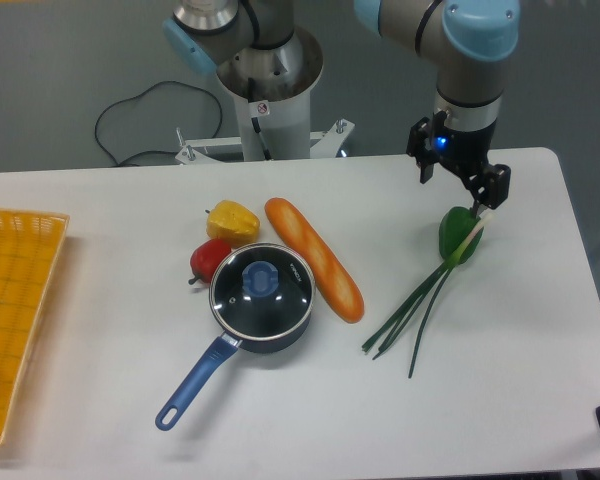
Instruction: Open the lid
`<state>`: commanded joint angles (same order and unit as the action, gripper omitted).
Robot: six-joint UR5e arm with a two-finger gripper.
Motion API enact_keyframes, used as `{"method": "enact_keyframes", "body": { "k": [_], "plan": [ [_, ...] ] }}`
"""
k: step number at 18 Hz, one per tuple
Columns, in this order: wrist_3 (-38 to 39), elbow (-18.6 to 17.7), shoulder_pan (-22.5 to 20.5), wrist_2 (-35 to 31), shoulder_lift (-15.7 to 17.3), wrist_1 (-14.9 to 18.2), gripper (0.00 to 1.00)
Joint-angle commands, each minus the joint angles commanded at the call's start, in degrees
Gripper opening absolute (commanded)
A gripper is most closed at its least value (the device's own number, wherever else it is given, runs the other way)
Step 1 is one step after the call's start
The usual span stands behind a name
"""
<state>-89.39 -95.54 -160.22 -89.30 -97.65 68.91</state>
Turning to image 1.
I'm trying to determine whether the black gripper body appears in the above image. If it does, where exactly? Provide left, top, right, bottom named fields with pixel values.
left=406, top=111, right=496, bottom=186

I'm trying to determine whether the glass pot lid blue knob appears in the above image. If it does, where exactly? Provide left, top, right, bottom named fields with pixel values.
left=208, top=242, right=316, bottom=337

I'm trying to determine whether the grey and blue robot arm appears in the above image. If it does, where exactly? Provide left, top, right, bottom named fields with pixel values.
left=163, top=1, right=520, bottom=211

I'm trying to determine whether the green toy bell pepper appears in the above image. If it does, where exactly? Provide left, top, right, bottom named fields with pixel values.
left=438, top=206, right=483, bottom=270

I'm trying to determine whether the toy green onion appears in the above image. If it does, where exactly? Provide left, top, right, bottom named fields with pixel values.
left=361, top=208, right=488, bottom=378

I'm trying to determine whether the toy baguette bread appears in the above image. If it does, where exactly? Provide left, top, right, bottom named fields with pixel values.
left=264, top=197, right=365, bottom=323

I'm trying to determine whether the yellow toy bell pepper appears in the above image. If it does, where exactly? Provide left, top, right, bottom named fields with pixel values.
left=206, top=200, right=260, bottom=248

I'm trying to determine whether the red toy bell pepper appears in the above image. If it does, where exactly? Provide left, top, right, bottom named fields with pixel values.
left=188, top=239, right=232, bottom=285

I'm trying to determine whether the yellow woven basket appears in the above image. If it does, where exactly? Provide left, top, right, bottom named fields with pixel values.
left=0, top=208, right=70, bottom=445

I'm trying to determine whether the black cable on floor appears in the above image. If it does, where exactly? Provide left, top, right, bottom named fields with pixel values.
left=94, top=80, right=224, bottom=168

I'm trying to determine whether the blue saucepan with handle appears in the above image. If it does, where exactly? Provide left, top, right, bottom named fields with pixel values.
left=155, top=315, right=309, bottom=431

